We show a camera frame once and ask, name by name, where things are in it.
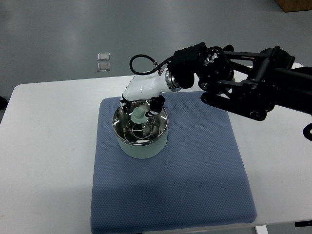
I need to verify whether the wire steaming rack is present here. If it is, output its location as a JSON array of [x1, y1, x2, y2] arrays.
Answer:
[[121, 117, 160, 144]]

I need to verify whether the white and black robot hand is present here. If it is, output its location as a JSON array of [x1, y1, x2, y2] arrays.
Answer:
[[120, 68, 181, 117]]

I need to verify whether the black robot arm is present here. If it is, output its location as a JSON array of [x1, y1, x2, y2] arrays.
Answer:
[[168, 43, 312, 121]]

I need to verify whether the blue textured cushion mat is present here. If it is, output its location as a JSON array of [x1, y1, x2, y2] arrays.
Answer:
[[91, 92, 257, 234]]

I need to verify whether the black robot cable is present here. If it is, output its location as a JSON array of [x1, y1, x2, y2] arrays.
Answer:
[[129, 54, 171, 76]]

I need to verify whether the upper metal floor plate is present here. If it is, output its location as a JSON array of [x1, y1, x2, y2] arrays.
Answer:
[[97, 52, 110, 61]]

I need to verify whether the brown cardboard box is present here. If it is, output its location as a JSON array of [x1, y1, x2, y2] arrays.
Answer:
[[275, 0, 312, 13]]

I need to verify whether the black table edge bracket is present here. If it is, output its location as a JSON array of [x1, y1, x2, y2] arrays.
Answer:
[[295, 220, 312, 228]]

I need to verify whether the metal floor plate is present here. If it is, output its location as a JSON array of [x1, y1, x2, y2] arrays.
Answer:
[[97, 52, 110, 61], [97, 62, 111, 72]]

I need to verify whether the lower metal floor plate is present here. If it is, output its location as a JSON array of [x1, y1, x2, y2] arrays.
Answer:
[[97, 62, 111, 72]]

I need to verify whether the glass lid with green knob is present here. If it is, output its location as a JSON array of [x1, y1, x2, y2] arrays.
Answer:
[[112, 100, 169, 146]]

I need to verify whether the mint green cooking pot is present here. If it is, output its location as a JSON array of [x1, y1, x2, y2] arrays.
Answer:
[[112, 97, 169, 159]]

